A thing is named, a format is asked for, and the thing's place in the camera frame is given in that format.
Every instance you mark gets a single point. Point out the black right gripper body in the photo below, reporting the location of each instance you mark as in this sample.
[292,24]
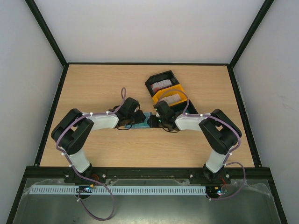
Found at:
[152,120]

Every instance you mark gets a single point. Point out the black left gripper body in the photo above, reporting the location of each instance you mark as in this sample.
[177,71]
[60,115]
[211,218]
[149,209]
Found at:
[132,120]

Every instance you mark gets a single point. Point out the teal card holder wallet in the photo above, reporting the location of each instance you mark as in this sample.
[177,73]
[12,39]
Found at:
[141,123]

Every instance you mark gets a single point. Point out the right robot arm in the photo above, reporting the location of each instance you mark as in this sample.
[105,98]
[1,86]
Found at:
[221,133]

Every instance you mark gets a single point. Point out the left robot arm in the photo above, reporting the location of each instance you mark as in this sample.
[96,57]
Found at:
[73,130]

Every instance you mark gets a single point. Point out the white pink card stack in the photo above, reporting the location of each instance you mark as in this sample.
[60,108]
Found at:
[172,99]

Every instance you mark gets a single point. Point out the black bin with teal cards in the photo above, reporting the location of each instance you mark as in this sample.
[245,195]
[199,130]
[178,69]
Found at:
[181,106]

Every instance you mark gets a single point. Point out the red white card stack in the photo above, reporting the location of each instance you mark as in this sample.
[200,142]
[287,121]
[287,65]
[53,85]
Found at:
[161,84]

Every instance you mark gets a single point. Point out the black bin with red cards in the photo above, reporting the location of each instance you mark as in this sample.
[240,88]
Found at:
[159,77]

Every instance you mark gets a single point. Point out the yellow plastic bin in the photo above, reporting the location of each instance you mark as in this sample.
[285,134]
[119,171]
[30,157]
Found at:
[175,89]

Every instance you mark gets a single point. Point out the white slotted cable duct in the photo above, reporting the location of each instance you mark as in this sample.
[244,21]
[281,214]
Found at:
[118,190]

